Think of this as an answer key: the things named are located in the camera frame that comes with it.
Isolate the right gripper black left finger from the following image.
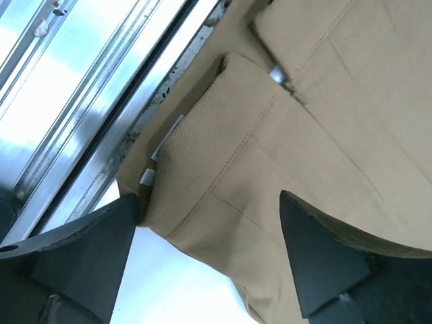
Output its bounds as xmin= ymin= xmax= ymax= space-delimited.
xmin=1 ymin=194 xmax=138 ymax=323

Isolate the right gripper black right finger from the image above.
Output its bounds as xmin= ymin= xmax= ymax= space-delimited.
xmin=279 ymin=190 xmax=431 ymax=323

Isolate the tan skirt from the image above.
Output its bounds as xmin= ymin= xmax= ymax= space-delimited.
xmin=117 ymin=1 xmax=431 ymax=323

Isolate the aluminium rail frame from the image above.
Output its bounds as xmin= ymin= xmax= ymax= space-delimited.
xmin=1 ymin=1 xmax=225 ymax=246

